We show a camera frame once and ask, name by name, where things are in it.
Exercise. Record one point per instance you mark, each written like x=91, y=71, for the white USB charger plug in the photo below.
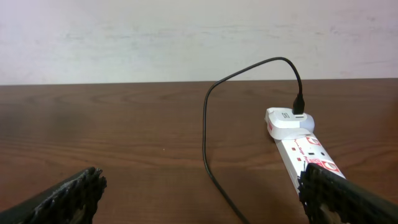
x=282, y=124

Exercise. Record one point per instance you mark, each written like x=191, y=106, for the white power strip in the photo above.
x=298, y=153

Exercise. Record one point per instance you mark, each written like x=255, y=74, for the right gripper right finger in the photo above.
x=329, y=198

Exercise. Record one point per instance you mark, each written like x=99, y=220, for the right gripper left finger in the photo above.
x=72, y=201

